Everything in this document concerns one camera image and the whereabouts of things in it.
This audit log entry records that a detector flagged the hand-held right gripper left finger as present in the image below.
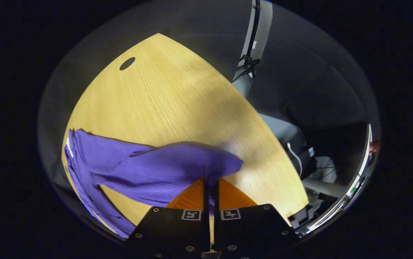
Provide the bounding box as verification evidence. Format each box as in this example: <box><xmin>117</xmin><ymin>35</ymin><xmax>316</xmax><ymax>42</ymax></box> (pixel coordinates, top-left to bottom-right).
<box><xmin>126</xmin><ymin>177</ymin><xmax>210</xmax><ymax>258</ymax></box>

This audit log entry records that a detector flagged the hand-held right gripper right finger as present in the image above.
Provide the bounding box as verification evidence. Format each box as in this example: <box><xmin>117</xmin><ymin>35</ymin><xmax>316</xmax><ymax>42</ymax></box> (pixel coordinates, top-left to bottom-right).
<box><xmin>214</xmin><ymin>178</ymin><xmax>300</xmax><ymax>258</ymax></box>

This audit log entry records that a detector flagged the grey metal post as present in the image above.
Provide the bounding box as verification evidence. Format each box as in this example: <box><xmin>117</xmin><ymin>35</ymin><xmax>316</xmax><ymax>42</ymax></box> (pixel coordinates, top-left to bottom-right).
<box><xmin>231</xmin><ymin>0</ymin><xmax>274</xmax><ymax>97</ymax></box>

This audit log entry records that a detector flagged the black cable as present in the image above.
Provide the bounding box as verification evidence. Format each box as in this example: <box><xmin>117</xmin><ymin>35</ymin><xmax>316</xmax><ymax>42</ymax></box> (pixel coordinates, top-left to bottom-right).
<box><xmin>241</xmin><ymin>0</ymin><xmax>261</xmax><ymax>78</ymax></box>

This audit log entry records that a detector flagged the white metal pole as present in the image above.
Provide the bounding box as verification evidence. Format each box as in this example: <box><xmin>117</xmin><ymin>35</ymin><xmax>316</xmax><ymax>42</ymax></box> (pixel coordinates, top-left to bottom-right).
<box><xmin>305</xmin><ymin>123</ymin><xmax>373</xmax><ymax>232</ymax></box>

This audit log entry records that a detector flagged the grey metal table frame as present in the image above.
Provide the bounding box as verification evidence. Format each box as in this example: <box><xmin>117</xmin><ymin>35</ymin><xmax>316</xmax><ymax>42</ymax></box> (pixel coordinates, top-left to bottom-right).
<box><xmin>259</xmin><ymin>113</ymin><xmax>347</xmax><ymax>199</ymax></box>

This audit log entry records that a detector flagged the white cable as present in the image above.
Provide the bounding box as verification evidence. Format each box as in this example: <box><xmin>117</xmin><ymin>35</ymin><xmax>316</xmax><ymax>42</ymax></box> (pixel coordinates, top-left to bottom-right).
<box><xmin>286</xmin><ymin>142</ymin><xmax>303</xmax><ymax>178</ymax></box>

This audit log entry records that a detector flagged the purple ribbed shirt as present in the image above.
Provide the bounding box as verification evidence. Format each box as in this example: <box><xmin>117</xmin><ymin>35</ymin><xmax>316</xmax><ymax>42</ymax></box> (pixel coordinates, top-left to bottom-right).
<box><xmin>64</xmin><ymin>128</ymin><xmax>244</xmax><ymax>239</ymax></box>

